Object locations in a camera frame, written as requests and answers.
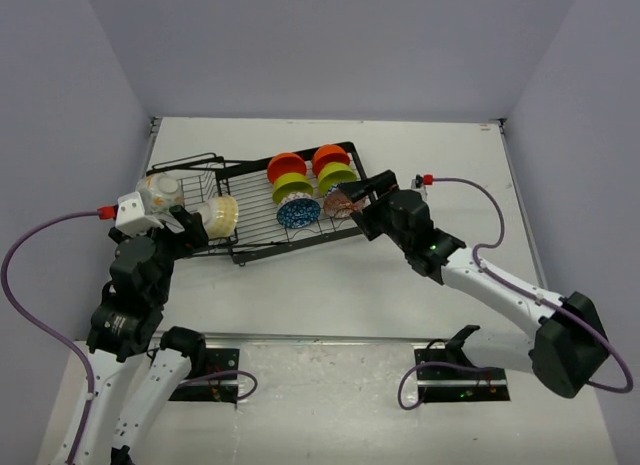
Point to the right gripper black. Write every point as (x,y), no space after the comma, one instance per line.
(380,183)

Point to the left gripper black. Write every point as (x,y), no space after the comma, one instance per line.
(192,236)

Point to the red patterned bowl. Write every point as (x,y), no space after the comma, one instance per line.
(337,205)

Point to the green bowl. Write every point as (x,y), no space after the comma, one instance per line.
(334,173)
(288,183)

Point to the blue patterned bowl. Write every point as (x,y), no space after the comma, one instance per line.
(297,210)

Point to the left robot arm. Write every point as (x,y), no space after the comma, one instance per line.
(109,422)

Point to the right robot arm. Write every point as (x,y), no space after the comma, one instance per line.
(561,339)

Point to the white bowl yellow dots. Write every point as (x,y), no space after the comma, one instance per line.
(219,216)

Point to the white bowl leaf pattern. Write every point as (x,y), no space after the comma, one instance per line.
(159,192)

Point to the orange bowl right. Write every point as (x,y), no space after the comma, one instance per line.
(326,154)

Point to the orange bowl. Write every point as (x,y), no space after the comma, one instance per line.
(326,154)
(284,163)

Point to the orange bowl left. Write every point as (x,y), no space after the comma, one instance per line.
(284,163)

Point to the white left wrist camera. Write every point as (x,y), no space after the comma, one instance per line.
(132,218)

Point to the black wire dish rack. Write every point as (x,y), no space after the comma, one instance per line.
(258,235)

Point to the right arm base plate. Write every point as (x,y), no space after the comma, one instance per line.
(445,385)

